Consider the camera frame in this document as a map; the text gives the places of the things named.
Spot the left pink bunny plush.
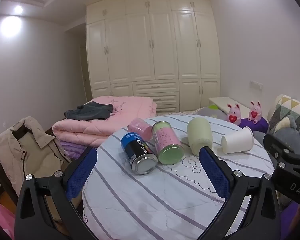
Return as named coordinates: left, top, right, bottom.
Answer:
left=226, top=103, right=242, bottom=126

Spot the striped white table cloth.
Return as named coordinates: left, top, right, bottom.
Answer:
left=81, top=114, right=277, bottom=240

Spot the purple cushion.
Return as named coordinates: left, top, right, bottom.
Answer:
left=239, top=117, right=268, bottom=133

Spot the blue black CoolTowel can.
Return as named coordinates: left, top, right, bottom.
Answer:
left=121, top=132, right=158, bottom=175

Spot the dark grey garment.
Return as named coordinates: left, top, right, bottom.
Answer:
left=64, top=101, right=113, bottom=121

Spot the pink bunny plush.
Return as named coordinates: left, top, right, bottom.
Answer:
left=226, top=103, right=242, bottom=126
left=248, top=101, right=262, bottom=124

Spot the triangle pattern pillow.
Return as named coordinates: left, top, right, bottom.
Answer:
left=267, top=95, right=300, bottom=133

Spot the grey flower pillow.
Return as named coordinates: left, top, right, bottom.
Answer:
left=194, top=104, right=226, bottom=120

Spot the small pink clear canister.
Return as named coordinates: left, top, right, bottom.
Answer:
left=127, top=118, right=152, bottom=141

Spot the white wall socket strip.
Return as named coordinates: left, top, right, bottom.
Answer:
left=249, top=80, right=263, bottom=91

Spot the pale green plastic cup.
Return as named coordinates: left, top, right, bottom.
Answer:
left=187, top=117, right=213, bottom=156

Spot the white bedside board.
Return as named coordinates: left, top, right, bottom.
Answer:
left=208, top=96, right=252, bottom=119

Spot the grey plush toy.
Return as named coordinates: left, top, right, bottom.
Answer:
left=253, top=115, right=300, bottom=155

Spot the cream white wardrobe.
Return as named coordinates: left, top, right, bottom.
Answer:
left=86, top=0, right=220, bottom=113

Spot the pink cloth at corner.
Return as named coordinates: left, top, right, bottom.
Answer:
left=0, top=204, right=15, bottom=239

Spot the folded purple blanket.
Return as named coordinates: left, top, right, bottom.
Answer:
left=59, top=141, right=88, bottom=160

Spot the white paper cup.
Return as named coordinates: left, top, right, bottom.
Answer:
left=221, top=127, right=254, bottom=154

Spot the folded pink quilt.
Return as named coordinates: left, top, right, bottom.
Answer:
left=52, top=96, right=158, bottom=147

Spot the beige jacket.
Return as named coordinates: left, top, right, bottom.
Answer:
left=0, top=116, right=71, bottom=194

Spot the right pink bunny plush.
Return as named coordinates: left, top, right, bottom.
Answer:
left=248, top=101, right=262, bottom=124

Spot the pink green towel canister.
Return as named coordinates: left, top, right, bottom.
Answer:
left=152, top=121, right=184, bottom=165

